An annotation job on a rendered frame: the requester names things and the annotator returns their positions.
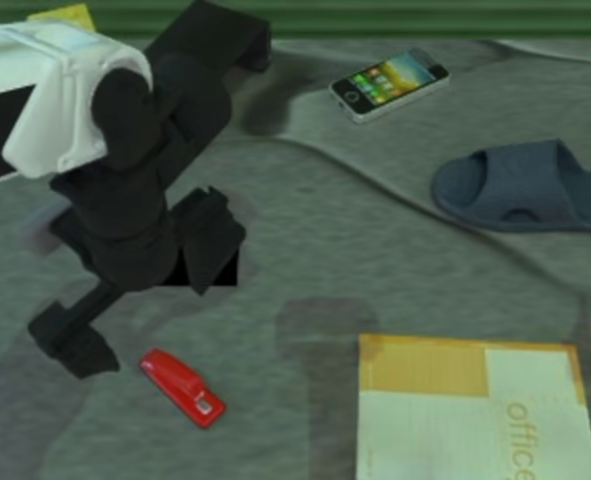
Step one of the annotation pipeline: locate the red stapler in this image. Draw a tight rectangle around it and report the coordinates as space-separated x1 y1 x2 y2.
138 348 228 430

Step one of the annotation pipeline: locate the yellow and white office book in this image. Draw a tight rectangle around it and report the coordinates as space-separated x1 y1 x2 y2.
356 333 591 480

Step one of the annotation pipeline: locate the grey cloth table cover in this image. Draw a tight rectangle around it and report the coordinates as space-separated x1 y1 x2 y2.
0 37 591 480

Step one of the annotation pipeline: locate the blue rubber slipper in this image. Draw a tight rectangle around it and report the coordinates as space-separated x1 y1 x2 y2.
430 139 591 236

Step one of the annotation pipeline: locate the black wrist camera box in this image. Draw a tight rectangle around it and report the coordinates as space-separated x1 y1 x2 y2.
172 184 249 297

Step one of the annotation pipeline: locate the smartphone with lit colourful screen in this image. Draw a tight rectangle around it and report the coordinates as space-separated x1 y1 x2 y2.
328 47 452 127

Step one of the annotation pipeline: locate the yellow sponge block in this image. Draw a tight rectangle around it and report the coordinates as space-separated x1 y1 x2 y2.
26 3 97 32

